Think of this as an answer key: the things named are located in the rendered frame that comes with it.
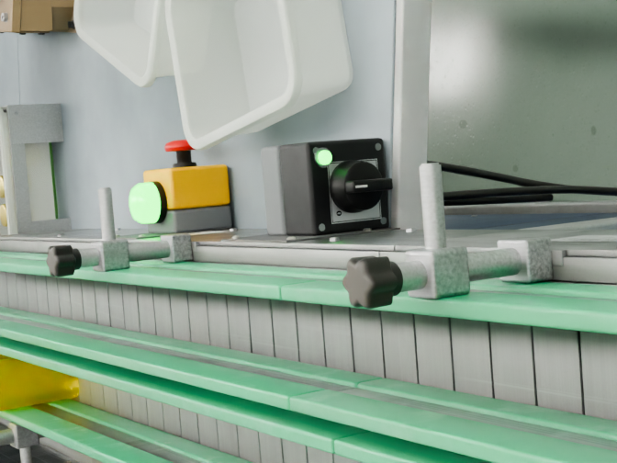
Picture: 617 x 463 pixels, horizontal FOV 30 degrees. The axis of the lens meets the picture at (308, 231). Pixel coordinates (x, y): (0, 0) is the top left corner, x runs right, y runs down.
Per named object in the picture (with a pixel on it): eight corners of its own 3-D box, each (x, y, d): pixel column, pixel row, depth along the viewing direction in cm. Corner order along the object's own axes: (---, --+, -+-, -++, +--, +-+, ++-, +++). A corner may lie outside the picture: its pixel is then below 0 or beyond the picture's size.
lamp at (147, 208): (151, 222, 125) (125, 225, 124) (147, 182, 125) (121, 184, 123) (169, 222, 122) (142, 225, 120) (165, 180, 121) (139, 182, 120)
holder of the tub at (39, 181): (37, 287, 181) (-12, 294, 177) (21, 113, 180) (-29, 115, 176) (77, 293, 167) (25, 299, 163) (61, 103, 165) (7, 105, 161)
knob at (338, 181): (374, 210, 99) (398, 209, 96) (330, 215, 97) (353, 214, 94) (370, 158, 99) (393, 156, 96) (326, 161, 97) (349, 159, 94)
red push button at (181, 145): (160, 173, 126) (157, 141, 125) (193, 170, 128) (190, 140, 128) (176, 171, 122) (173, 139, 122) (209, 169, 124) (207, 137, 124)
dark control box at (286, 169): (343, 228, 107) (265, 236, 103) (337, 142, 107) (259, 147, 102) (397, 228, 100) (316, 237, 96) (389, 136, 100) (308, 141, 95)
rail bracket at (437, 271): (520, 278, 69) (336, 307, 62) (511, 156, 69) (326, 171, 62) (568, 281, 66) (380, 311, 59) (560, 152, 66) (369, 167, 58)
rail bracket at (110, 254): (181, 260, 108) (44, 276, 101) (174, 182, 108) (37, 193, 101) (200, 261, 105) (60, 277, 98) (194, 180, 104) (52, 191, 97)
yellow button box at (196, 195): (207, 228, 130) (147, 234, 126) (201, 162, 130) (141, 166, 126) (237, 228, 124) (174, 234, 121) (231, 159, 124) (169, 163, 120)
